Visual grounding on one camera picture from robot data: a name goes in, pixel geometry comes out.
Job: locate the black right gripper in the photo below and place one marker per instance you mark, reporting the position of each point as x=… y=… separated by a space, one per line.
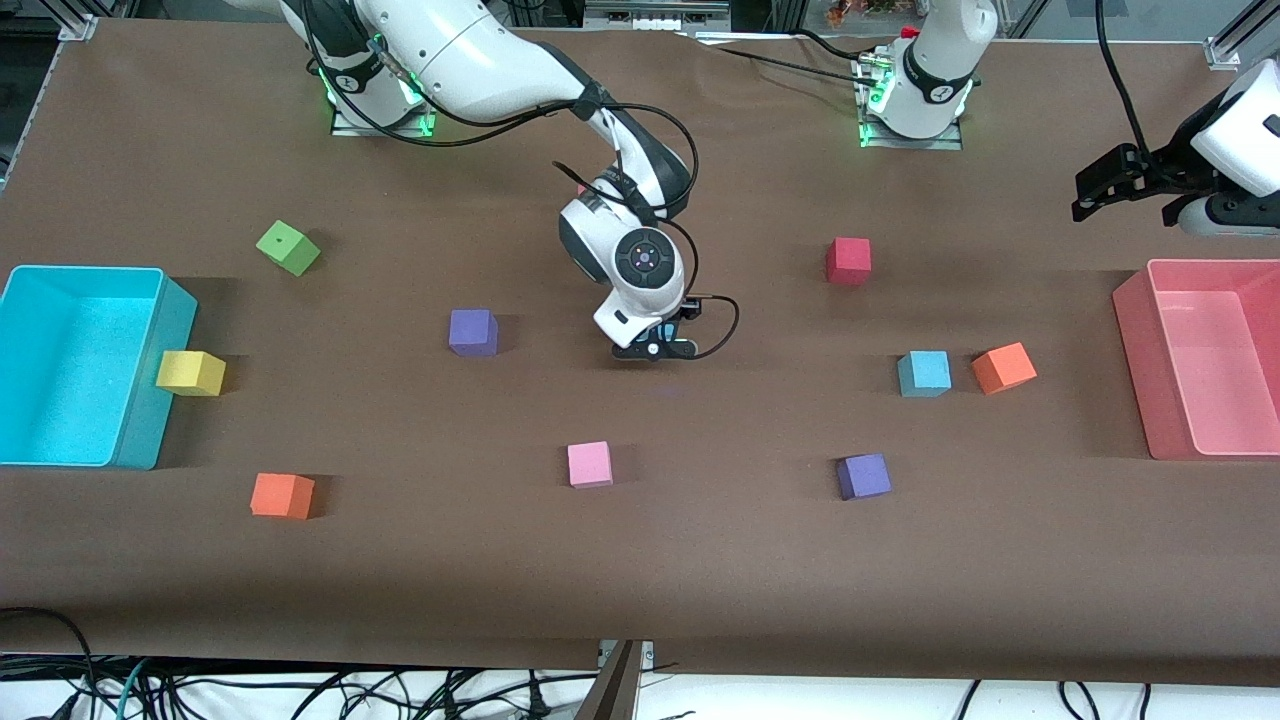
x=691 y=311

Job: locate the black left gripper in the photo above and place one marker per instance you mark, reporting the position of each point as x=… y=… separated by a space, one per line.
x=1163 y=172

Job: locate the light blue foam block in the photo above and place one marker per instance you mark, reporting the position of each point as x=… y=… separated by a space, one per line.
x=925 y=373
x=668 y=333

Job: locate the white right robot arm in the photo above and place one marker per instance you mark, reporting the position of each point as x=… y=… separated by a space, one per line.
x=480 y=60

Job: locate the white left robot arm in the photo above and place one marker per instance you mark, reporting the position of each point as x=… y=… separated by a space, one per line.
x=935 y=70

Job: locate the pink foam block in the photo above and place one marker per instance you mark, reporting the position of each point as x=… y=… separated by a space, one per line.
x=590 y=464

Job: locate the purple foam block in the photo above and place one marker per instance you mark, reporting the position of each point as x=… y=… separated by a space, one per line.
x=473 y=332
x=864 y=476

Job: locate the pink plastic bin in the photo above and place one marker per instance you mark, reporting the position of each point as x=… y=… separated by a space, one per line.
x=1205 y=360

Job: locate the orange foam block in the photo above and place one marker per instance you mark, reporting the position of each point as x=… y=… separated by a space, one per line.
x=282 y=495
x=1003 y=368

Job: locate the brown table cover sheet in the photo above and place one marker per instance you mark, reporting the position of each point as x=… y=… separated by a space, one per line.
x=700 y=570

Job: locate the grey electronics box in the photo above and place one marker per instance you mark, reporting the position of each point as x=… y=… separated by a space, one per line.
x=655 y=12

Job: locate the dark metal beam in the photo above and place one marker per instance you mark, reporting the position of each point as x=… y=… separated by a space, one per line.
x=612 y=690

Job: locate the green foam block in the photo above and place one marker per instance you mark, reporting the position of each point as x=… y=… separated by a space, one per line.
x=287 y=247

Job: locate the yellow foam block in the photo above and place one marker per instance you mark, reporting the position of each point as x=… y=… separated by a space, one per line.
x=190 y=372

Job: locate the cyan plastic bin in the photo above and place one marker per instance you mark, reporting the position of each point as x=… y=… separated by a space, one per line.
x=60 y=370

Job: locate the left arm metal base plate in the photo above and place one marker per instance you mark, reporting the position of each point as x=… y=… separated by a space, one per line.
x=950 y=140

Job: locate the aluminium frame profile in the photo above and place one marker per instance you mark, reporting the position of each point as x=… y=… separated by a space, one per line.
x=1235 y=35

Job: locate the metal bracket at table edge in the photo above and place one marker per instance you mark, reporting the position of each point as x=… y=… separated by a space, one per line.
x=645 y=652

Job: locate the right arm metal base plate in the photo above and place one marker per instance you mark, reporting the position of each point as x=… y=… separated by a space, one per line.
x=345 y=127

